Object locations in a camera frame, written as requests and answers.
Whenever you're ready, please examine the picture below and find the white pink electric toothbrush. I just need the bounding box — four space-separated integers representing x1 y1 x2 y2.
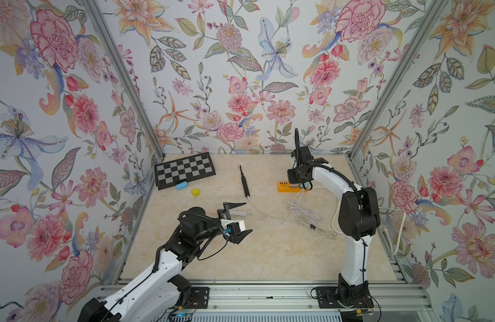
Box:
230 210 251 217

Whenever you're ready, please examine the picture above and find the black electric toothbrush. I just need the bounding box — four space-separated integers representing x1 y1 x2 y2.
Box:
239 166 250 198

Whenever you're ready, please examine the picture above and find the white USB charging cable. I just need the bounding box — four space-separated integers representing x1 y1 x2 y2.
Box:
245 188 337 239

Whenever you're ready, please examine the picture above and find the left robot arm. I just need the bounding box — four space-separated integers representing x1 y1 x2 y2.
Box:
78 203 251 322

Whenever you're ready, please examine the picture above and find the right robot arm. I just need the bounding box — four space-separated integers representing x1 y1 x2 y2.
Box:
287 130 380 308

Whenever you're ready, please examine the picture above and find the orange power strip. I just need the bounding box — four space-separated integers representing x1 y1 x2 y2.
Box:
277 181 305 193

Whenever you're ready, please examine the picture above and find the yellow cube block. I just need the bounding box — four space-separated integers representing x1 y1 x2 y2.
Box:
191 189 201 197

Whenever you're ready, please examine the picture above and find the blue cylinder block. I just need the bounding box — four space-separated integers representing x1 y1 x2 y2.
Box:
176 181 188 190

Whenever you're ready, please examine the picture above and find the black white checkerboard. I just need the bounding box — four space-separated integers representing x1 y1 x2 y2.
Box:
154 152 216 190

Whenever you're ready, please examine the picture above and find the aluminium mounting rail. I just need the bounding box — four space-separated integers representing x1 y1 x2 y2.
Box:
88 281 434 314

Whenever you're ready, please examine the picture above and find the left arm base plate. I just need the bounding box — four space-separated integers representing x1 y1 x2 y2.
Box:
152 286 211 310

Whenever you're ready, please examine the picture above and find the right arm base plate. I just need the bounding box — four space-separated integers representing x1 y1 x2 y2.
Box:
311 287 374 309

